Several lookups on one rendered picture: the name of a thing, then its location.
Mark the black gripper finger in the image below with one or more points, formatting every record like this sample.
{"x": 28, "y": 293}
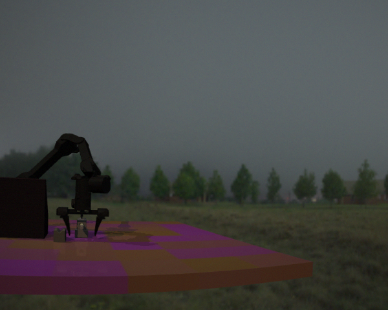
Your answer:
{"x": 66, "y": 220}
{"x": 98, "y": 221}

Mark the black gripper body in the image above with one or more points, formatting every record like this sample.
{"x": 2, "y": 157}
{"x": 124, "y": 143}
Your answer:
{"x": 83, "y": 203}

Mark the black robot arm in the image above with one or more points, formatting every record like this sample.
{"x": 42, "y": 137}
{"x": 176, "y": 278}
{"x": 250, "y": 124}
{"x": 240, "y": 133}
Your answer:
{"x": 67, "y": 144}

